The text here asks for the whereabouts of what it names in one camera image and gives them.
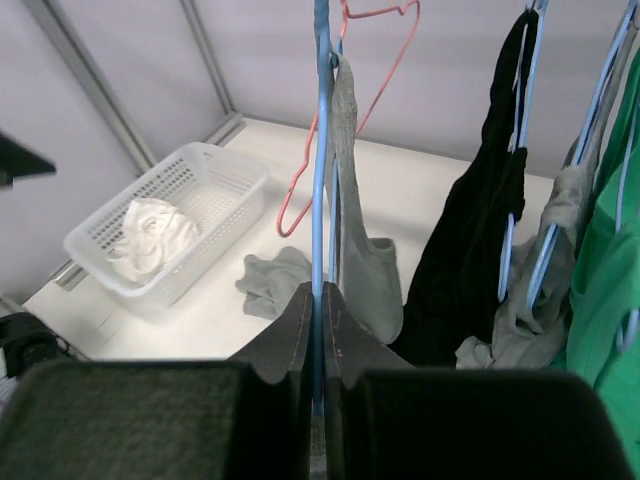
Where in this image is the blue hanger of grey top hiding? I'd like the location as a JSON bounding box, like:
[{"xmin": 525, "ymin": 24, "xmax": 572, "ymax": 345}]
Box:
[{"xmin": 311, "ymin": 0, "xmax": 333, "ymax": 417}]

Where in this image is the empty blue hanger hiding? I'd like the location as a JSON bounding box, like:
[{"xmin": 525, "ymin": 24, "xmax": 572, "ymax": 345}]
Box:
[{"xmin": 615, "ymin": 139, "xmax": 639, "ymax": 354}]

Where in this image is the blue hanger of black top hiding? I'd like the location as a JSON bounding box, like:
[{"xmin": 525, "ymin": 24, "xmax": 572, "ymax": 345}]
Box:
[{"xmin": 497, "ymin": 0, "xmax": 549, "ymax": 302}]

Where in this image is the aluminium frame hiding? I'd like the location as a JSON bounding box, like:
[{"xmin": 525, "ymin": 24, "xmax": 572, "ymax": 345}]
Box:
[{"xmin": 19, "ymin": 0, "xmax": 246, "ymax": 291}]

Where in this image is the white tank top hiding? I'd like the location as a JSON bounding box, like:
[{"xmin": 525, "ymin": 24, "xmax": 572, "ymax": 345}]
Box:
[{"xmin": 107, "ymin": 198, "xmax": 201, "ymax": 284}]

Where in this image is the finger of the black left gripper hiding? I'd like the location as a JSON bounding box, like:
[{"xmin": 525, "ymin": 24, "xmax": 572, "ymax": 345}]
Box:
[{"xmin": 0, "ymin": 133, "xmax": 56, "ymax": 187}]

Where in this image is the green tank top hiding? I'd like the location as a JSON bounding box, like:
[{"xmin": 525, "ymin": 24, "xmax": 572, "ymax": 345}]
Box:
[{"xmin": 551, "ymin": 60, "xmax": 639, "ymax": 455}]

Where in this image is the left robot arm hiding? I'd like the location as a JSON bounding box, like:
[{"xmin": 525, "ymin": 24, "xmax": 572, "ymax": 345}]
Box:
[{"xmin": 1, "ymin": 132, "xmax": 72, "ymax": 379}]

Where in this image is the blue hanger of green top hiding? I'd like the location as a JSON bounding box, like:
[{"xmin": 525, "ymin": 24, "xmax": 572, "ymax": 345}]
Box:
[{"xmin": 525, "ymin": 1, "xmax": 638, "ymax": 312}]

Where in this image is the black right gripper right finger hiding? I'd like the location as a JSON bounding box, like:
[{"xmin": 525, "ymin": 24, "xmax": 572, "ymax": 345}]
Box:
[{"xmin": 322, "ymin": 282, "xmax": 413, "ymax": 388}]

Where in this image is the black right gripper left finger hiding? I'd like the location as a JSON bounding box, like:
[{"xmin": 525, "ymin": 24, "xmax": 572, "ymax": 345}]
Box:
[{"xmin": 228, "ymin": 282, "xmax": 313, "ymax": 384}]

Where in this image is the dark grey tank top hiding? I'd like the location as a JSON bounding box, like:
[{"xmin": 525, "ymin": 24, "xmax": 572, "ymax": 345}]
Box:
[{"xmin": 456, "ymin": 13, "xmax": 639, "ymax": 369}]

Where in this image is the white plastic basket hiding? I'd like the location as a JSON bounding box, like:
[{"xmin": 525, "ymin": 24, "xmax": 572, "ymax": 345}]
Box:
[{"xmin": 64, "ymin": 142, "xmax": 269, "ymax": 311}]

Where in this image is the pink wire hanger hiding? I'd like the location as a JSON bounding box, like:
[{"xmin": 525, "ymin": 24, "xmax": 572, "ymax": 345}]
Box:
[{"xmin": 277, "ymin": 0, "xmax": 422, "ymax": 239}]

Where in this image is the black tank top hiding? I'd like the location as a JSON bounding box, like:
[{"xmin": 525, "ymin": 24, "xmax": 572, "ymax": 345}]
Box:
[{"xmin": 389, "ymin": 11, "xmax": 538, "ymax": 367}]

